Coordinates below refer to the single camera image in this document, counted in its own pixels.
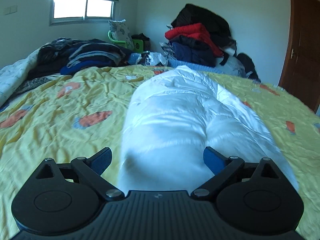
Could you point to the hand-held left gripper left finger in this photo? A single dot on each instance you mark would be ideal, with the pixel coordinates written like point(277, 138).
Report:
point(101, 160)

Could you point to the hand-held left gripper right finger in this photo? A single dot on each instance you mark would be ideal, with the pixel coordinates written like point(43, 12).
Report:
point(213, 160)

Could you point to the white puffer jacket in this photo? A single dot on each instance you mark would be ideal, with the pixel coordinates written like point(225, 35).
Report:
point(175, 115)

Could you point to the pile of dark folded clothes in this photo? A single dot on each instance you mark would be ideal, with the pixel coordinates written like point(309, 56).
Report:
point(95, 55)

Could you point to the pile of red dark clothes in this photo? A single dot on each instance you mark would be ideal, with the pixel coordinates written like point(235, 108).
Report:
point(205, 17)

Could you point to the yellow printed bedspread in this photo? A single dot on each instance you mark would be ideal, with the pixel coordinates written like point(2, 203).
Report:
point(62, 120)

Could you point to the grey bag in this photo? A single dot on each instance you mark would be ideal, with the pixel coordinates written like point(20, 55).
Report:
point(232, 65)

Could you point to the blue knitted blanket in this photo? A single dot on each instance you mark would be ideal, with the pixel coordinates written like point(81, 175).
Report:
point(190, 64)

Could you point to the black white striped cloth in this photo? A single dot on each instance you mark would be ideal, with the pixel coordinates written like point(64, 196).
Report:
point(37, 82)

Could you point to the navy jacket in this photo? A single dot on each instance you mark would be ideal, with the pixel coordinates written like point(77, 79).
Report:
point(192, 52)

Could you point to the black white plastic bag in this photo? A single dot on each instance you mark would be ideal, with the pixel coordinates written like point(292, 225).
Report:
point(156, 58)

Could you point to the white quilted blanket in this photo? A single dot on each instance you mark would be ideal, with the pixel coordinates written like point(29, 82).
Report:
point(12, 80)

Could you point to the houndstooth cloth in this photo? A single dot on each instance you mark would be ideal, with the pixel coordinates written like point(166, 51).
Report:
point(167, 50)

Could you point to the green plastic chair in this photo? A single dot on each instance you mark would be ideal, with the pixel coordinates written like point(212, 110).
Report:
point(115, 40)

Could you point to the green box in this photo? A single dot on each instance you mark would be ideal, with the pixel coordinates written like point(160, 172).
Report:
point(138, 44)

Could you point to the patterned pillow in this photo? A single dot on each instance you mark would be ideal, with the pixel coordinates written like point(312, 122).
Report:
point(122, 31)

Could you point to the red jacket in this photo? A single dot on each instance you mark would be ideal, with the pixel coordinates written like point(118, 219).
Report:
point(190, 31)

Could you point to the brown wooden door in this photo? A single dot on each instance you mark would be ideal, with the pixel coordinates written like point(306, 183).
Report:
point(303, 55)

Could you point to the window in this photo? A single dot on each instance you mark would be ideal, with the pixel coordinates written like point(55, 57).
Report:
point(82, 8)

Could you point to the wall light switch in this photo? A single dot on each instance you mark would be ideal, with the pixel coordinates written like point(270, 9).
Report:
point(10, 9)

